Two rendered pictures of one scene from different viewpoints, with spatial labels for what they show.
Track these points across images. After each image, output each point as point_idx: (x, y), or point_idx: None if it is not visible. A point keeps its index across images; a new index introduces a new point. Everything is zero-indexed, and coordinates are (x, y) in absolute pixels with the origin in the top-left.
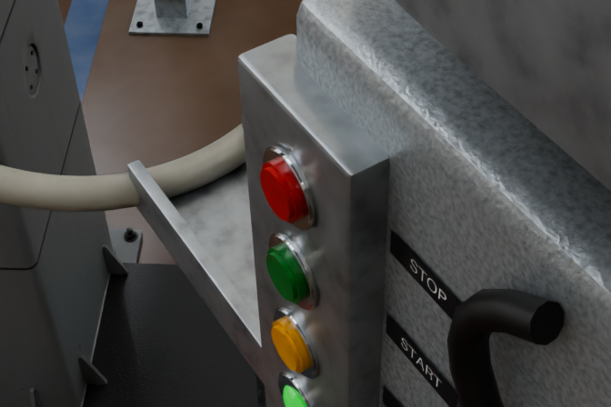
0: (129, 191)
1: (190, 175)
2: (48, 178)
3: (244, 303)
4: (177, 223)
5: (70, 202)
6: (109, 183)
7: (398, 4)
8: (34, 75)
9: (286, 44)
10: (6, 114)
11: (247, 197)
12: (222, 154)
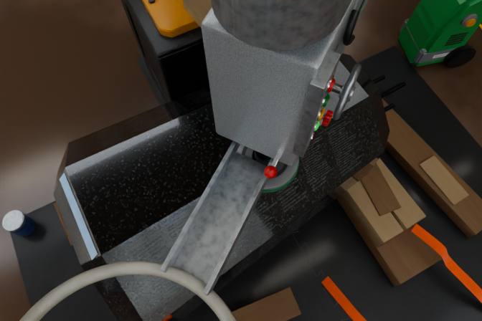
0: (212, 291)
1: (194, 277)
2: (227, 319)
3: (239, 221)
4: (222, 259)
5: (228, 308)
6: (214, 299)
7: (310, 49)
8: None
9: (314, 82)
10: None
11: (188, 259)
12: (180, 271)
